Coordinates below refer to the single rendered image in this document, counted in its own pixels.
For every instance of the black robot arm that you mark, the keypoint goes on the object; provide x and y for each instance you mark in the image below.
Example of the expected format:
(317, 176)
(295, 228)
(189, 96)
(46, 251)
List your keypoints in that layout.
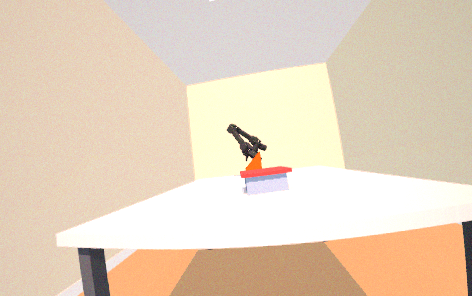
(245, 146)

